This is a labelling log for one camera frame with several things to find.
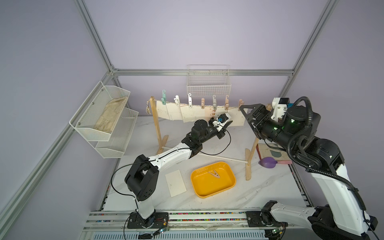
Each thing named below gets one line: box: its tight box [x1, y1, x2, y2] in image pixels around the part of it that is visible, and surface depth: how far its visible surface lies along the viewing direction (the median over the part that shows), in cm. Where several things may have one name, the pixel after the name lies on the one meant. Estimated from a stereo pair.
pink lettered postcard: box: [204, 106, 217, 120], surface depth 72 cm
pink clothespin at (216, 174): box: [207, 170, 221, 179], surface depth 90 cm
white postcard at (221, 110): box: [216, 106, 228, 118], surface depth 68 cm
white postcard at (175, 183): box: [165, 169, 187, 198], surface depth 88 cm
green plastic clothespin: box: [161, 89, 167, 105], surface depth 66 cm
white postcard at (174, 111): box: [165, 103, 183, 121], surface depth 73 cm
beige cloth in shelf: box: [93, 96, 128, 134], surface depth 80 cm
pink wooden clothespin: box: [201, 97, 205, 109], surface depth 66 cm
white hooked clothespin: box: [188, 93, 192, 109], surface depth 66 cm
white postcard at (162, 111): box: [156, 100, 171, 120], surface depth 75 cm
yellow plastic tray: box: [191, 161, 236, 198], surface depth 88 cm
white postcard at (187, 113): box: [180, 105, 194, 123], surface depth 73 cm
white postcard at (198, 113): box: [192, 105, 206, 122], surface depth 72 cm
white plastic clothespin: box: [173, 95, 180, 107], surface depth 67 cm
